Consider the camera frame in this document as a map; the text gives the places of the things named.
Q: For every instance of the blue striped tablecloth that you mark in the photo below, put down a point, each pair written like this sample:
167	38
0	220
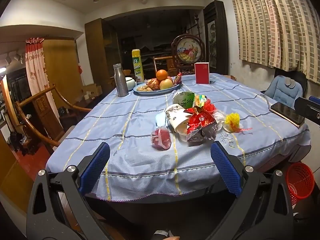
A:
125	120

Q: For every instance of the clear plastic wrapper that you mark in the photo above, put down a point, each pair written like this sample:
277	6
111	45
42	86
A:
219	118

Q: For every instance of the checked beige curtain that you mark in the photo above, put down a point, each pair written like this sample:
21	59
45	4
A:
272	20

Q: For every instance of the cardboard box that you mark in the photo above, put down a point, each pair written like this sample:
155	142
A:
91	90

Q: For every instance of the dark framed picture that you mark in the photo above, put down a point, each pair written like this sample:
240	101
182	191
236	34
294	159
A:
215	35

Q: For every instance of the red standing box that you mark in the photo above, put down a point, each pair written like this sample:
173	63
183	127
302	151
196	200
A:
202	73

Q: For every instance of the blue oval plate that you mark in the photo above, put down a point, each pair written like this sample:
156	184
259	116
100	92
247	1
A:
150	92

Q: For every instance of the yellow pompom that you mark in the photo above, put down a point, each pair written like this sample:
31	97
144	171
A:
232	121

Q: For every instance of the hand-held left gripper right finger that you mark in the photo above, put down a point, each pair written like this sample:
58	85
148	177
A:
225	167

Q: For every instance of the wooden wardrobe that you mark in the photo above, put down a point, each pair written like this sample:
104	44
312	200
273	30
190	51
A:
60	75

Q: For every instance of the tall wooden cabinet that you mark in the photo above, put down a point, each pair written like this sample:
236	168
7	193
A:
96	55

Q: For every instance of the white lidded jar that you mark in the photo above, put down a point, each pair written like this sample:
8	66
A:
130	83

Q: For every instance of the steel water bottle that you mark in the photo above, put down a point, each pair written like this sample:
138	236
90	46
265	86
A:
121	80

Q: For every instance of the red snack packet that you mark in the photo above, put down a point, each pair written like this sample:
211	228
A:
178	78

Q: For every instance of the clear bag of snacks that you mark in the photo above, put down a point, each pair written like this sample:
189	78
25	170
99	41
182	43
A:
153	83

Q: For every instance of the red floral curtain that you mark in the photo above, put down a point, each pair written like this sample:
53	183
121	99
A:
37	72

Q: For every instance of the smartphone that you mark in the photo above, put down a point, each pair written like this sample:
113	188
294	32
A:
287	113

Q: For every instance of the wooden dining chair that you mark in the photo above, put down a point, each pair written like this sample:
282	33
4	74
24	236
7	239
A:
162	63

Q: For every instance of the red foil snack wrapper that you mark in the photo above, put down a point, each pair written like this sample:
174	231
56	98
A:
201	125

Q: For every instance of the orange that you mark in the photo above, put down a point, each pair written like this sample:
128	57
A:
161	75

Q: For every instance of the red clear plastic packet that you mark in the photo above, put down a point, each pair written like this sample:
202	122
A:
161	138

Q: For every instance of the yellow red apple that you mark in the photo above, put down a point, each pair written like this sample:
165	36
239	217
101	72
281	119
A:
166	83

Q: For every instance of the small red apple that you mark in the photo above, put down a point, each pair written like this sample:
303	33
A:
170	78

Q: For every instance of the green drink carton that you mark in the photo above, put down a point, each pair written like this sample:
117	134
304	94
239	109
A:
183	98

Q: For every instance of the paper noodle bowl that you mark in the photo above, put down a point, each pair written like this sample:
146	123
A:
177	120

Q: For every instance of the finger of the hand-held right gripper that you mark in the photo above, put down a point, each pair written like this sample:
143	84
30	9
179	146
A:
315	99
308	107

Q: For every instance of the pile of walnuts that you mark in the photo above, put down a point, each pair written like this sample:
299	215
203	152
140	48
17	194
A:
143	88

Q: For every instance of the yellow spray can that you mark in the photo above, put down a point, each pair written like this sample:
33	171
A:
138	65

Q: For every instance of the blue cushioned office chair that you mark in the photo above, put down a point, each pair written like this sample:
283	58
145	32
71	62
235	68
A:
282	90

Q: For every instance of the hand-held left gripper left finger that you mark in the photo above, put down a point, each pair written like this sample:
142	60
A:
96	165

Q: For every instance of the orange green striped box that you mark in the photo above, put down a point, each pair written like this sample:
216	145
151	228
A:
200	98

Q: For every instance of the white face mask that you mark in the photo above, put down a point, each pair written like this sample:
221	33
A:
160	120

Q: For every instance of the red plastic basket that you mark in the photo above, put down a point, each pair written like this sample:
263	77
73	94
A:
300	182

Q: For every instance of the round embroidered table screen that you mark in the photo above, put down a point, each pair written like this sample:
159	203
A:
187	52

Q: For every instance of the curved wooden armchair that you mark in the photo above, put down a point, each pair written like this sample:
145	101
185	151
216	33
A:
37	120

